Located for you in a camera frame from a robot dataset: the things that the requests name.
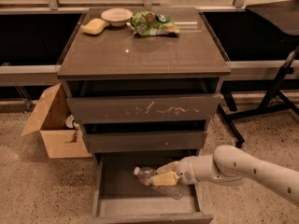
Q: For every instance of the metal window railing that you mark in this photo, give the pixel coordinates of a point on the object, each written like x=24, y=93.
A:
x=40, y=74

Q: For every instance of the yellow sponge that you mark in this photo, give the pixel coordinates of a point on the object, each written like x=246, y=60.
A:
x=94, y=26

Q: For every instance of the grey open bottom drawer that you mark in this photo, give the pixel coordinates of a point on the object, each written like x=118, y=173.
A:
x=121, y=199

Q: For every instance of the clear plastic water bottle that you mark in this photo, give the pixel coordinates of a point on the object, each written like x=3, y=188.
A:
x=145, y=175

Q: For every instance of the grey top drawer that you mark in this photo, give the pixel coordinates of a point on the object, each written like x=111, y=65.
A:
x=128, y=109

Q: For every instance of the grey drawer cabinet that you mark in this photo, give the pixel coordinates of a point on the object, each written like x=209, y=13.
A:
x=193, y=43

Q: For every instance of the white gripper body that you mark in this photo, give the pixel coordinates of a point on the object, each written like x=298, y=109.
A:
x=186, y=170

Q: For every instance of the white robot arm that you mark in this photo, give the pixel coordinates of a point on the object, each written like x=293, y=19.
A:
x=228, y=165

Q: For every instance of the white bowl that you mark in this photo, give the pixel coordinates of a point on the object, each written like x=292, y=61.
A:
x=117, y=17

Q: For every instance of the grey middle drawer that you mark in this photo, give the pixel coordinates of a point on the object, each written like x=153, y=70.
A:
x=127, y=142

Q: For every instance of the black stand with wheels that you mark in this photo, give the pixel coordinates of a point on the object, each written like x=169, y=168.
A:
x=284, y=15

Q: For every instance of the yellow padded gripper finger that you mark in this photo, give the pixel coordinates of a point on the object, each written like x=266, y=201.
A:
x=170, y=167
x=166, y=179

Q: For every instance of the green chip bag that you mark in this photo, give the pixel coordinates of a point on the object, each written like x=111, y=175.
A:
x=148, y=23

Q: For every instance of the open cardboard box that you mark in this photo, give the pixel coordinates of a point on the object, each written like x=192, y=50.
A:
x=51, y=117

